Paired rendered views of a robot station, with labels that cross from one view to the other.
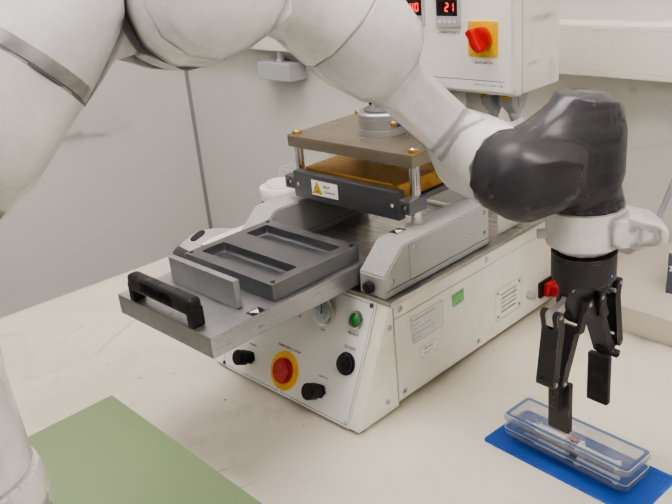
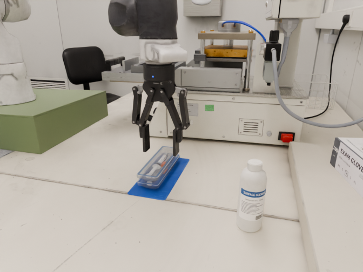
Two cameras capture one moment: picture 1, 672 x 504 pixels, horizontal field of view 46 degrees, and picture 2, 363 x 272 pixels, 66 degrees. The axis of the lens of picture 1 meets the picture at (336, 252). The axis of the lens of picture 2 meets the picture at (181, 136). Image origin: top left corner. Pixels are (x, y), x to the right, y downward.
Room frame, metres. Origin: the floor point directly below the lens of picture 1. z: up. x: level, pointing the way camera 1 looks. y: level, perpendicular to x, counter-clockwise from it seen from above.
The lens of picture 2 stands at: (0.50, -0.88, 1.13)
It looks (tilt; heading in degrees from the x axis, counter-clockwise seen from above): 22 degrees down; 55
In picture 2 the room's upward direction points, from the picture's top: straight up
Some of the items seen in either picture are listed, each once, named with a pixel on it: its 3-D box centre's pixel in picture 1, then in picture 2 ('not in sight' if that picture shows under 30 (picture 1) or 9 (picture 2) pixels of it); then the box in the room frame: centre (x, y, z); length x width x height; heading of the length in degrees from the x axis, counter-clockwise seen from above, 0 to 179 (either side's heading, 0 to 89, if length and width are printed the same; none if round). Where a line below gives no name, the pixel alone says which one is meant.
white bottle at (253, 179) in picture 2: not in sight; (251, 195); (0.88, -0.57, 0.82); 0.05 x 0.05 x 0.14
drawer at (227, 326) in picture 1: (247, 275); (148, 68); (1.04, 0.13, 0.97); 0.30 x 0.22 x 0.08; 133
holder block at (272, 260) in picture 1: (271, 256); (160, 66); (1.07, 0.10, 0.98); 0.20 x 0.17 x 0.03; 43
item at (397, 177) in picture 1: (388, 157); (227, 45); (1.24, -0.10, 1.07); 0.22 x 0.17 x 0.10; 43
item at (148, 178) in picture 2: (573, 438); (160, 163); (0.84, -0.28, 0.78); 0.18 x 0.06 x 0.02; 39
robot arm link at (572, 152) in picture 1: (552, 155); (141, 7); (0.83, -0.25, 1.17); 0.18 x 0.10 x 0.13; 105
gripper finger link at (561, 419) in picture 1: (560, 404); (146, 137); (0.81, -0.26, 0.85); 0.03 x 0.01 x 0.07; 38
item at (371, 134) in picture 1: (406, 143); (237, 40); (1.25, -0.13, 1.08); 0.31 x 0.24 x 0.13; 43
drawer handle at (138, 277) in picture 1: (164, 298); (115, 63); (0.94, 0.23, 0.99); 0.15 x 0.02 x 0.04; 43
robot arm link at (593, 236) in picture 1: (607, 224); (163, 51); (0.84, -0.31, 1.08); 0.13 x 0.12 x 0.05; 38
